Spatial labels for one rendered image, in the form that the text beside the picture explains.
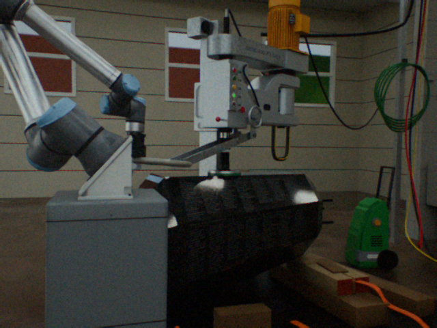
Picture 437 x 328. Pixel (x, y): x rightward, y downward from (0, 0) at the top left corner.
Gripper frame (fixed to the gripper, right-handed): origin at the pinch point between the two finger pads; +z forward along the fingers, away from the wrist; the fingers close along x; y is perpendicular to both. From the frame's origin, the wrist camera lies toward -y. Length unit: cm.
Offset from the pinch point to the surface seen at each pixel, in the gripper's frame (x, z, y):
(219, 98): 66, -49, 30
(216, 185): 62, 5, 32
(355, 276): 84, 56, 119
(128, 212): -58, 12, 25
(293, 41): 123, -101, 71
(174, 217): 31.9, 23.3, 15.2
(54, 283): -67, 35, 5
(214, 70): 67, -67, 25
